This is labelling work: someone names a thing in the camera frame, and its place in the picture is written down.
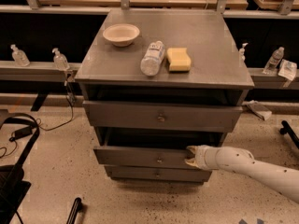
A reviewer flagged yellow sponge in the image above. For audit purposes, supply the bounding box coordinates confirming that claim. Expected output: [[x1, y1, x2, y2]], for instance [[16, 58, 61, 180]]
[[166, 48, 192, 72]]

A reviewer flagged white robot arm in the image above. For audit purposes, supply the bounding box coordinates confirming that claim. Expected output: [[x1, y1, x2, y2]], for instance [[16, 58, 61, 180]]
[[185, 146, 299, 203]]

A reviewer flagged black bar bottom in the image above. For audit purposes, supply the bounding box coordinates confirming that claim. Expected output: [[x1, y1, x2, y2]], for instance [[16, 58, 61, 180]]
[[66, 197, 83, 224]]

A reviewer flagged grey drawer cabinet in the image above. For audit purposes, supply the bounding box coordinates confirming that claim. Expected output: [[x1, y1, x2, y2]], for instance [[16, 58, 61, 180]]
[[74, 8, 255, 185]]

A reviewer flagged grey top drawer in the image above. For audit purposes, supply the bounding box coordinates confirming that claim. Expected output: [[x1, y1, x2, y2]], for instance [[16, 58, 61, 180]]
[[83, 101, 242, 133]]

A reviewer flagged black stand leg right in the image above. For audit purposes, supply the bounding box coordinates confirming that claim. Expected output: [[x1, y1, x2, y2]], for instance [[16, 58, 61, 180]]
[[279, 120, 299, 149]]

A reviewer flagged black power adapter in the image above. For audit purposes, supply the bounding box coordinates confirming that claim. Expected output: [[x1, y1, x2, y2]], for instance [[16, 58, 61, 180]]
[[14, 126, 32, 139]]

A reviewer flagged grey bottom drawer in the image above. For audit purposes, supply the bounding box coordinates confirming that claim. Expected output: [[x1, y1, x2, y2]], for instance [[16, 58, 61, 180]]
[[105, 165, 211, 183]]

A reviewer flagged grey drawer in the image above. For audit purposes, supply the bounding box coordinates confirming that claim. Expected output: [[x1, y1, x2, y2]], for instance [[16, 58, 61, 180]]
[[105, 165, 211, 183], [83, 101, 242, 133], [93, 128, 223, 169]]

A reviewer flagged grey packet on floor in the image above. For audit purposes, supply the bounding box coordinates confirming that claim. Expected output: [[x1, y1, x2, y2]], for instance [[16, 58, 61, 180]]
[[246, 100, 272, 120]]

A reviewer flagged clear plastic water bottle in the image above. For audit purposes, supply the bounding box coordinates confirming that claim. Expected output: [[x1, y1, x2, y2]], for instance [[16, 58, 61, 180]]
[[140, 41, 165, 77]]

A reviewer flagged beige paper bowl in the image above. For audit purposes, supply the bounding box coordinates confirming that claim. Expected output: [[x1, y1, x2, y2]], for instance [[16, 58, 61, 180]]
[[103, 23, 140, 47]]

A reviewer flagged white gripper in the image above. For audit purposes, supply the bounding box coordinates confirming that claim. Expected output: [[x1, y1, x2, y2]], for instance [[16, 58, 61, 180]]
[[185, 146, 218, 170]]

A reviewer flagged upright clear water bottle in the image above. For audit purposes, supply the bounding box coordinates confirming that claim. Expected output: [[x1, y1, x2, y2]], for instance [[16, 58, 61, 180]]
[[263, 47, 284, 74]]

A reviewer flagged far left sanitizer bottle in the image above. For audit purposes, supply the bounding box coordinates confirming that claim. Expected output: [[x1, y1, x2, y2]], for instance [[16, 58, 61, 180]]
[[10, 44, 30, 66]]

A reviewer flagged black chair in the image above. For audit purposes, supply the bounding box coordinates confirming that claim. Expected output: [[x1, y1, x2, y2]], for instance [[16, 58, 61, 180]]
[[0, 109, 40, 224]]

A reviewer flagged small right sanitizer bottle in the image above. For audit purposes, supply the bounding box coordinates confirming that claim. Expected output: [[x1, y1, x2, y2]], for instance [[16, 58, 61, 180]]
[[239, 43, 248, 62]]

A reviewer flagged clear plastic packet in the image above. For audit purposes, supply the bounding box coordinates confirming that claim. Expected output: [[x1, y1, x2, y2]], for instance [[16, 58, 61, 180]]
[[278, 59, 297, 81]]

